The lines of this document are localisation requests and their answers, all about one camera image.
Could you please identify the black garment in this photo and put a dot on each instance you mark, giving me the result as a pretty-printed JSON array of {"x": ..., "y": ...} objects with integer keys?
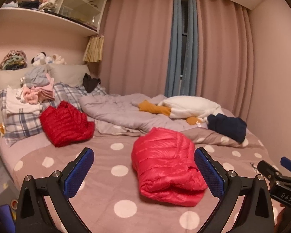
[{"x": 89, "y": 83}]

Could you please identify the white shelf cabinet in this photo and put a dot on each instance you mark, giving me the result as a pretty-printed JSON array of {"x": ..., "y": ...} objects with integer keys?
[{"x": 51, "y": 19}]

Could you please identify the navy blue garment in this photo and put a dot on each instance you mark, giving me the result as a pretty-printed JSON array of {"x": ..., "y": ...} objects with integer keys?
[{"x": 228, "y": 126}]

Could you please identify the beige pillow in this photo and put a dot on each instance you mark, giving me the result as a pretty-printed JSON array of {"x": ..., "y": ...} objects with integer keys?
[
  {"x": 7, "y": 80},
  {"x": 68, "y": 75}
]

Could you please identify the dark window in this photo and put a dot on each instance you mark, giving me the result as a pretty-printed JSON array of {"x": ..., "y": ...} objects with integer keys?
[{"x": 184, "y": 17}]

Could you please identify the small orange packet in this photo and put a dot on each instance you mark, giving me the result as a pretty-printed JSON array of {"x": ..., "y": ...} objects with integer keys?
[{"x": 1, "y": 128}]

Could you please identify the polka dot bed cover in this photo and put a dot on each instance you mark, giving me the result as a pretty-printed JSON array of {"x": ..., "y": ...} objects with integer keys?
[{"x": 116, "y": 155}]

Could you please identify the red white tape roll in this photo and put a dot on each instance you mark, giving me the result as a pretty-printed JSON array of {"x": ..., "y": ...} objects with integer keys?
[{"x": 14, "y": 203}]

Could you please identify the dark red down jacket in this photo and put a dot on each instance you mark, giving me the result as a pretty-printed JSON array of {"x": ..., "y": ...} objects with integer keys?
[{"x": 65, "y": 123}]

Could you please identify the beige fringed cloth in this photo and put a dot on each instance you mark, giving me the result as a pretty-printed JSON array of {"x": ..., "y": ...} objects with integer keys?
[{"x": 93, "y": 49}]

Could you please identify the white black plush toy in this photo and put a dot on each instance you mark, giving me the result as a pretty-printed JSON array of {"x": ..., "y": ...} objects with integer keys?
[{"x": 40, "y": 58}]

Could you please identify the cream plush toy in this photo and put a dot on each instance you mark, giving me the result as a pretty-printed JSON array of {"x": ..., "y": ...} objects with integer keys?
[{"x": 56, "y": 58}]

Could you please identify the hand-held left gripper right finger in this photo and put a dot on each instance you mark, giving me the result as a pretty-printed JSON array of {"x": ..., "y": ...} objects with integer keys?
[{"x": 209, "y": 172}]

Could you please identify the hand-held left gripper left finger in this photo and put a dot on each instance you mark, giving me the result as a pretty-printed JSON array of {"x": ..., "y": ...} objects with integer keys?
[{"x": 78, "y": 172}]

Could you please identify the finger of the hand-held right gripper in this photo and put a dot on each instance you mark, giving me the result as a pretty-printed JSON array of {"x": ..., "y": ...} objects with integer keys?
[
  {"x": 266, "y": 168},
  {"x": 289, "y": 163}
]

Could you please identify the pink-red hooded down jacket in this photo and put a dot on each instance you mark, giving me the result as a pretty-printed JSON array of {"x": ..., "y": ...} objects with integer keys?
[{"x": 165, "y": 165}]

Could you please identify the grey quilt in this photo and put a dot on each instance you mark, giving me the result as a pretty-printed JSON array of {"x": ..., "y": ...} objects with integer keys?
[{"x": 116, "y": 111}]

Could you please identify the blue object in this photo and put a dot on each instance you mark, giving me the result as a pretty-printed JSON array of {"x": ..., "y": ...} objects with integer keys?
[{"x": 4, "y": 214}]

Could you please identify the white folded cloth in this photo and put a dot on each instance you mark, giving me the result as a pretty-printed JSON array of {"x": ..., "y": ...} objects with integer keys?
[{"x": 19, "y": 106}]

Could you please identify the colourful folded bundle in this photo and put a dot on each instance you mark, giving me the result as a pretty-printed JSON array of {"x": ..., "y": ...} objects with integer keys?
[{"x": 13, "y": 59}]

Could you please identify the assorted clothes pile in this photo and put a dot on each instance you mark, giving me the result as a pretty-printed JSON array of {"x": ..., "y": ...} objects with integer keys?
[{"x": 44, "y": 3}]

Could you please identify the pink folded clothes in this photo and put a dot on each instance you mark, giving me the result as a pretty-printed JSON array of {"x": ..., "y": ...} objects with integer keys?
[{"x": 38, "y": 93}]

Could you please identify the pink curtain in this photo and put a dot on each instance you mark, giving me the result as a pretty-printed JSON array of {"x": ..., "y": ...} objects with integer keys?
[
  {"x": 135, "y": 43},
  {"x": 223, "y": 53}
]

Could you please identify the grey blue garment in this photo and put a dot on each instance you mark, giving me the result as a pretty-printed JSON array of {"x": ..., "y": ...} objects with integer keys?
[{"x": 36, "y": 76}]

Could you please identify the blue curtain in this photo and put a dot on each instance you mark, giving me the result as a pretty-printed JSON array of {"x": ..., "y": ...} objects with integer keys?
[
  {"x": 175, "y": 53},
  {"x": 193, "y": 53}
]

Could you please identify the white goose plush toy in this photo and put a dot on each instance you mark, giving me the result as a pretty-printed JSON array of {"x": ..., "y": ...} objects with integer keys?
[{"x": 191, "y": 106}]

